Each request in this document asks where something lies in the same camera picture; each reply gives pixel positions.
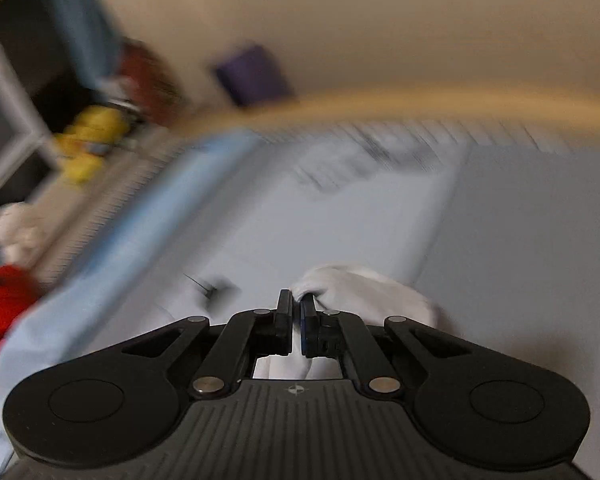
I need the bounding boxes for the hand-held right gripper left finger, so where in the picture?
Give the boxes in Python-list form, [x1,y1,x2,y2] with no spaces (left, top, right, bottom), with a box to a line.
[121,289,296,401]

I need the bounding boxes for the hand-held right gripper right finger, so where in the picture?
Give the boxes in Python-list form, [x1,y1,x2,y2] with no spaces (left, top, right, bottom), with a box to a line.
[299,292,473,400]

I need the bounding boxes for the white small garment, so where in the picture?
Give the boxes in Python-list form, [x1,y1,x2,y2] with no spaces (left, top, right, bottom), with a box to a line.
[252,265,438,381]

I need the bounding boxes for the light blue blanket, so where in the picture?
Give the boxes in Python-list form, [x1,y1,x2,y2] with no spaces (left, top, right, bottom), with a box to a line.
[0,127,261,480]

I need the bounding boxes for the grey printed duvet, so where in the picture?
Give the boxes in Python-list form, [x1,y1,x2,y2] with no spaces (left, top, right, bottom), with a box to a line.
[0,120,600,480]

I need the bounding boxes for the purple box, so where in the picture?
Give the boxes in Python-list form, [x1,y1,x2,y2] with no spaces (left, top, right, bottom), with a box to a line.
[211,44,294,109]

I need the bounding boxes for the pile of yellow plush toys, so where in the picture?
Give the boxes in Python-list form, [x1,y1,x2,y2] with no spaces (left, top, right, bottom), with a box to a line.
[54,106,132,186]

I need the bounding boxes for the dark red bag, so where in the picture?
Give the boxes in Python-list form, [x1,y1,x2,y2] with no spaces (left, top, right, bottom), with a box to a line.
[114,39,187,123]

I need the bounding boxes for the white plush toy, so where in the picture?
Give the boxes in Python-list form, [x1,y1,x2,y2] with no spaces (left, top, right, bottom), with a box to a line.
[0,202,45,267]

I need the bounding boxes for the red cloth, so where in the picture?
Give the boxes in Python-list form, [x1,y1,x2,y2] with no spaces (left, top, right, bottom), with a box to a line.
[0,265,41,383]

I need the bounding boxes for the blue hanging cloth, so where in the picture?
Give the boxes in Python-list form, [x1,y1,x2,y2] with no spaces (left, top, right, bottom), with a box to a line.
[39,0,122,92]

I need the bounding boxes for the wooden bed frame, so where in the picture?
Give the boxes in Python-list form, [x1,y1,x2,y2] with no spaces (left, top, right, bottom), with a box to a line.
[174,84,600,137]

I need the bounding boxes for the white window frame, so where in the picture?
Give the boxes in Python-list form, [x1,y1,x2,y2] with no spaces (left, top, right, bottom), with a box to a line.
[0,0,62,207]

